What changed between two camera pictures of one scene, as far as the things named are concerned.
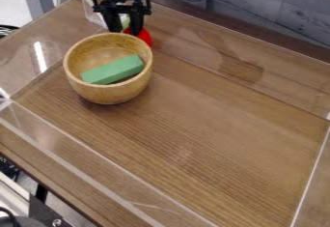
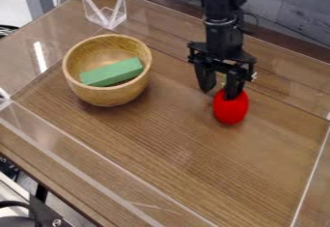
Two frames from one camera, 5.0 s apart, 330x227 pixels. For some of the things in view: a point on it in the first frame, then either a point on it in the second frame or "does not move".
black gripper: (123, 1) to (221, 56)
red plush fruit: (143, 35) to (231, 111)
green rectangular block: (107, 73) does not move
